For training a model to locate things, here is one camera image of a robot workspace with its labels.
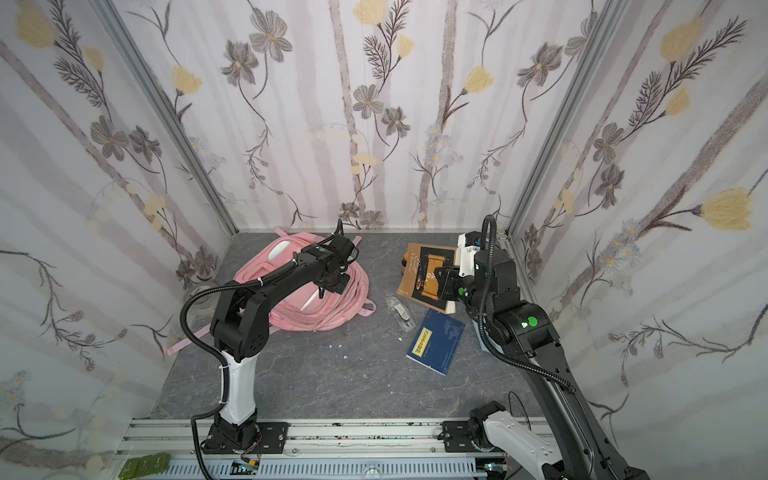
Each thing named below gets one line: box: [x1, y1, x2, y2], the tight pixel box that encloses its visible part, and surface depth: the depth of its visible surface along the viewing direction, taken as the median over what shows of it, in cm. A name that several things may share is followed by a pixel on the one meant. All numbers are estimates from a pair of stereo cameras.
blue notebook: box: [406, 308, 466, 377], surface depth 92 cm
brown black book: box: [397, 243, 457, 314], surface depth 72 cm
